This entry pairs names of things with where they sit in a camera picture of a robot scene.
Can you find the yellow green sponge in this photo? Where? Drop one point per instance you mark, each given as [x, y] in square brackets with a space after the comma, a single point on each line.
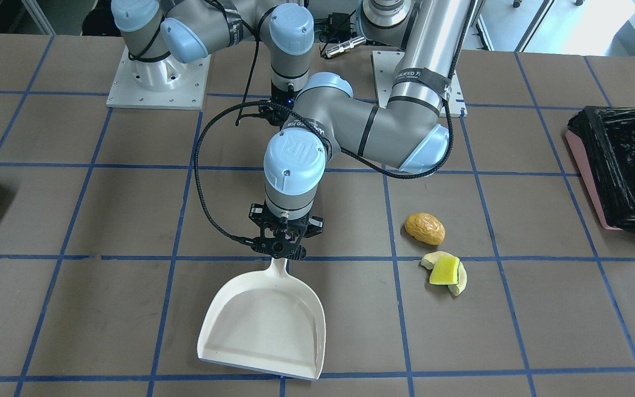
[445, 271]

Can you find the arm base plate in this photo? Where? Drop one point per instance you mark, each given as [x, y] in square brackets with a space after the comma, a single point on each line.
[166, 84]
[392, 79]

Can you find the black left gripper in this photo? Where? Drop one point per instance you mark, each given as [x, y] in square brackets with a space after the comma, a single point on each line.
[256, 214]

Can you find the pink bin with black bag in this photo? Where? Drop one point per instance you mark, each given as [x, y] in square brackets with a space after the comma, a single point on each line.
[602, 141]

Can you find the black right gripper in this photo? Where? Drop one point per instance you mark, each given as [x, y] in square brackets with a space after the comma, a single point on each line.
[269, 112]

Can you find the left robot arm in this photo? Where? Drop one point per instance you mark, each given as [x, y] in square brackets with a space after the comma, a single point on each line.
[326, 119]

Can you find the brown potato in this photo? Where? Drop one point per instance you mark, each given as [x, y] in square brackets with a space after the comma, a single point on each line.
[425, 227]

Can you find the pale banana peel piece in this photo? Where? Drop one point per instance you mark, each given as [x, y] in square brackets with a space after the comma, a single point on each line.
[427, 263]

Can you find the white plastic dustpan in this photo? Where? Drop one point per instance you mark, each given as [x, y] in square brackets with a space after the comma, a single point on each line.
[267, 321]

